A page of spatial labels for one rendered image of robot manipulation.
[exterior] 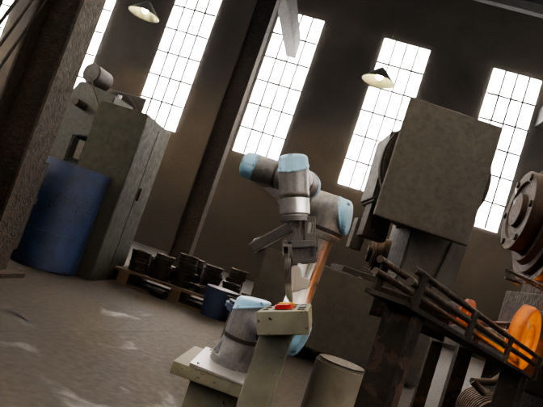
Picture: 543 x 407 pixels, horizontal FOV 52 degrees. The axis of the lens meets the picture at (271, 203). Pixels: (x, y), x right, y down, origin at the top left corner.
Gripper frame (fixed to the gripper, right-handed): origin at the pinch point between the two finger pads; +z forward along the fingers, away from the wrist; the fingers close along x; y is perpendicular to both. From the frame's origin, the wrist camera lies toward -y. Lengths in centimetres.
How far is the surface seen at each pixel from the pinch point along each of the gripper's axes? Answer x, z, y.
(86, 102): 689, -283, -360
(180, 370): 35, 23, -36
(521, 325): 4, 8, 55
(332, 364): -8.6, 14.3, 10.0
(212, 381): 35, 26, -26
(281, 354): -12.4, 11.6, -1.0
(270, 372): -12.4, 15.3, -3.5
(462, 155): 322, -99, 124
